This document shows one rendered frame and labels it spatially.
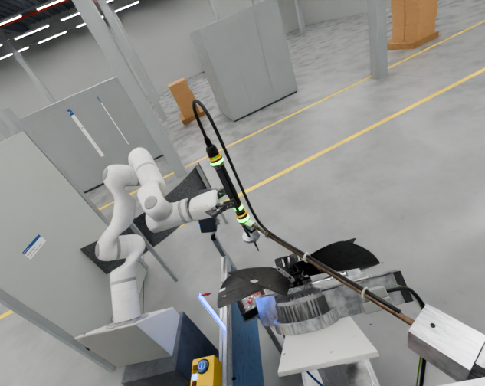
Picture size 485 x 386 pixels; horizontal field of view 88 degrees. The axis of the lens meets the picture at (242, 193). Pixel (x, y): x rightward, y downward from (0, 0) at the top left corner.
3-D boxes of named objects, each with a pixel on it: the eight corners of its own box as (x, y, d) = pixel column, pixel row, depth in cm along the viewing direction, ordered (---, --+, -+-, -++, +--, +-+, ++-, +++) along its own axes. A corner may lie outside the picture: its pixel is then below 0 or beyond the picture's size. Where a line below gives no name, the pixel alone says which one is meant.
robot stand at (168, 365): (201, 433, 174) (120, 384, 124) (203, 381, 199) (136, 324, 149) (241, 423, 170) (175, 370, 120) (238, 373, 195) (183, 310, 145)
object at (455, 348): (489, 361, 45) (499, 339, 40) (473, 395, 42) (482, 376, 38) (424, 322, 53) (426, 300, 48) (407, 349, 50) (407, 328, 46)
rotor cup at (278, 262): (316, 279, 104) (306, 248, 108) (283, 289, 102) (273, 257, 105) (305, 279, 117) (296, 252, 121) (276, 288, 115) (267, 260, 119)
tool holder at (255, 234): (267, 236, 95) (260, 217, 90) (253, 248, 93) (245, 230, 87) (253, 227, 102) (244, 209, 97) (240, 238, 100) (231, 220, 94)
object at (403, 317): (417, 324, 50) (418, 321, 49) (414, 329, 49) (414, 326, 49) (252, 224, 91) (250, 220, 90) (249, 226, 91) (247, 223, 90)
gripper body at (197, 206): (195, 209, 96) (222, 200, 94) (191, 227, 87) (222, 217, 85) (186, 194, 91) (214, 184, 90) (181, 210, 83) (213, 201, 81)
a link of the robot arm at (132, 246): (107, 286, 126) (103, 240, 133) (144, 278, 139) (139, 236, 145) (114, 284, 118) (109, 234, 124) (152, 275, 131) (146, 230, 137)
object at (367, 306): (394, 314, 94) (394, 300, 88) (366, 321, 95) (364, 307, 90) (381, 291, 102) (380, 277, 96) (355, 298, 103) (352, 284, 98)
